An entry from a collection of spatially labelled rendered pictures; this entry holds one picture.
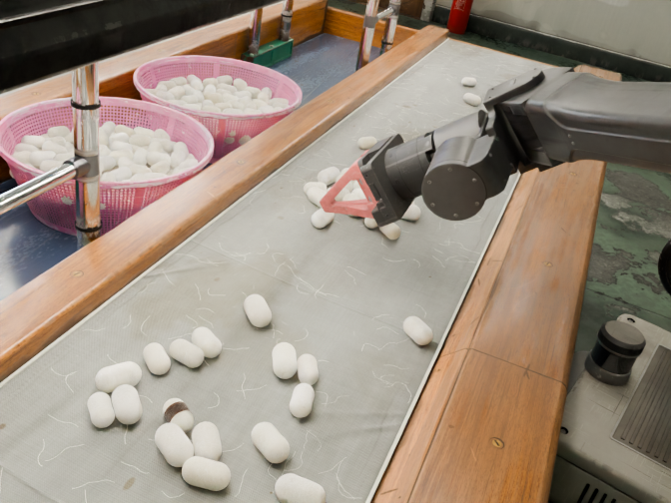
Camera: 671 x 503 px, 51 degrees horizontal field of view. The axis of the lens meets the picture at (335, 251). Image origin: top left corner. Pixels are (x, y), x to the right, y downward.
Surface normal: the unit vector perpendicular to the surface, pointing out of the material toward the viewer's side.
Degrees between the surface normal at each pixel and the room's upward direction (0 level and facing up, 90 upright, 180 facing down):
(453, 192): 95
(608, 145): 125
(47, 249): 0
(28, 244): 0
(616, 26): 90
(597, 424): 0
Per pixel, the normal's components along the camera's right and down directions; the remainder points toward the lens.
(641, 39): -0.41, 0.37
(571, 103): -0.52, -0.72
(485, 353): 0.16, -0.84
